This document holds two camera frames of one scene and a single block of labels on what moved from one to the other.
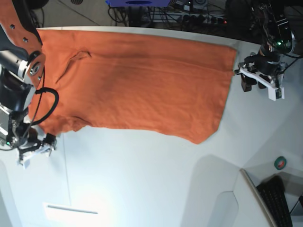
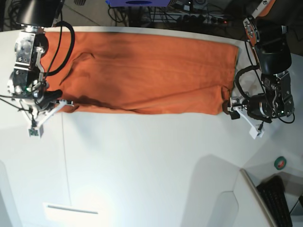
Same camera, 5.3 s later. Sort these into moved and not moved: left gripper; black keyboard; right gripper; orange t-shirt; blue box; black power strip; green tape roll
Moved: right gripper; orange t-shirt; left gripper
Not moved: green tape roll; black keyboard; black power strip; blue box
